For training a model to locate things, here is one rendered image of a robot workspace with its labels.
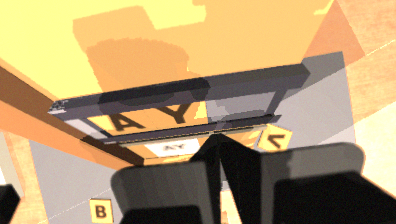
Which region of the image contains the white paper ticket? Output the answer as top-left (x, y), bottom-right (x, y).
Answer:
top-left (144, 139), bottom-right (200, 157)

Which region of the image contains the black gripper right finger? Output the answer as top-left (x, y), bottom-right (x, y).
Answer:
top-left (216, 133), bottom-right (366, 224)

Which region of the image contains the orange board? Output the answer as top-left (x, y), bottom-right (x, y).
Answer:
top-left (0, 0), bottom-right (334, 171)

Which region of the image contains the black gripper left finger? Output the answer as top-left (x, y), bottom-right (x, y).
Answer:
top-left (111, 134), bottom-right (222, 224)

